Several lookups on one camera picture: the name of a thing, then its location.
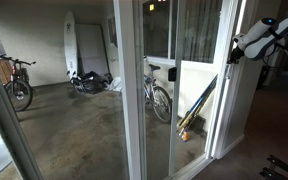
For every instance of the orange bottle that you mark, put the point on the orange bottle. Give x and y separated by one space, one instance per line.
185 136

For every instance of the black garbage bag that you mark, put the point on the black garbage bag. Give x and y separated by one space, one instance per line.
92 82

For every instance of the white flat board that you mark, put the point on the white flat board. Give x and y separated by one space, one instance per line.
92 46

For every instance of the small black crate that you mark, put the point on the small black crate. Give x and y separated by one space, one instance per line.
200 125

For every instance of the yellow wall light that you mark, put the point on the yellow wall light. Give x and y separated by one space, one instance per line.
151 7

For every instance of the white framed sliding glass door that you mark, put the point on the white framed sliding glass door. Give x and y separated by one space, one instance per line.
127 83

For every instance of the dark grey door post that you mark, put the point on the dark grey door post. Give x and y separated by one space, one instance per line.
12 133

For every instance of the white surfboard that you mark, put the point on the white surfboard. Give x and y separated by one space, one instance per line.
70 43

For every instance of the black wall lockbox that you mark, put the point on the black wall lockbox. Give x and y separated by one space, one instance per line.
172 74

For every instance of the dark framed wall picture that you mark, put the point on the dark framed wall picture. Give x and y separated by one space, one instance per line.
112 31

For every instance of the red bicycle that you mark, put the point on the red bicycle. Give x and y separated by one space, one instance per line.
17 75

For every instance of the white framed window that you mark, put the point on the white framed window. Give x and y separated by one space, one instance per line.
157 30

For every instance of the blue white bicycle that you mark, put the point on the blue white bicycle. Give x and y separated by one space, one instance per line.
154 67

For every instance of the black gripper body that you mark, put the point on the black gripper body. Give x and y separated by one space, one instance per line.
235 55

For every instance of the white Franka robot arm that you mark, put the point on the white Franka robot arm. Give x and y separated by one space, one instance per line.
267 36

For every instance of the inner white framed glass door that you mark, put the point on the inner white framed glass door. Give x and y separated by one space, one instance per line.
176 100

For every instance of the brown wooden railing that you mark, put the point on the brown wooden railing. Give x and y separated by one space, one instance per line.
2 71

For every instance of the white plastic bag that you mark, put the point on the white plastic bag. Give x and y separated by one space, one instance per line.
114 85

